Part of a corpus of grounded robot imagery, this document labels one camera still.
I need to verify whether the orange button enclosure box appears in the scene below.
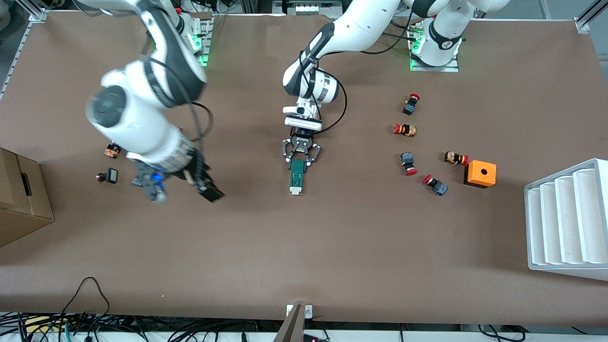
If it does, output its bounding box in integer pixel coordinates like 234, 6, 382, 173
464, 160, 497, 189

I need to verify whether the yellow flat object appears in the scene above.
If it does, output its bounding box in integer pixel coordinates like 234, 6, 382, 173
24, 316, 63, 333

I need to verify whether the green terminal block module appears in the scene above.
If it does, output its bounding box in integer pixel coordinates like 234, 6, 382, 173
289, 159, 305, 196

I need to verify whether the aluminium frame profile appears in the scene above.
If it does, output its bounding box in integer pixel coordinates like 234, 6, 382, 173
0, 9, 48, 99
574, 0, 608, 33

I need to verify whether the red mushroom button blue block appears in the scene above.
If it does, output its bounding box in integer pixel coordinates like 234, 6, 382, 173
402, 93, 421, 116
422, 174, 449, 197
400, 152, 418, 176

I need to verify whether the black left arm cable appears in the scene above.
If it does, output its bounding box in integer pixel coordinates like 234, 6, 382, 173
311, 78, 349, 134

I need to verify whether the white stepped tray rack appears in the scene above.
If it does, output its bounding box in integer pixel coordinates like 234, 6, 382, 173
524, 158, 608, 282

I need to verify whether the device with white lights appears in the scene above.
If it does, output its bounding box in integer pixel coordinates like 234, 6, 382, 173
272, 0, 343, 16

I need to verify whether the aluminium profile post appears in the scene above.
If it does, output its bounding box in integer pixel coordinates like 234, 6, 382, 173
272, 304, 314, 342

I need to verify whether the black square push button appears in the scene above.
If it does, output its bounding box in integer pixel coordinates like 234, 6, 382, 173
95, 167, 119, 185

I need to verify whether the brown cardboard box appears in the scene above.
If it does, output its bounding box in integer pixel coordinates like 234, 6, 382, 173
0, 147, 55, 247

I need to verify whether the black looped cable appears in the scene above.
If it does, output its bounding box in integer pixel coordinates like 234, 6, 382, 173
61, 277, 111, 328

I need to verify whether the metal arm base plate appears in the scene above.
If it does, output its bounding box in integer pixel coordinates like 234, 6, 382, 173
409, 45, 460, 73
188, 13, 213, 67

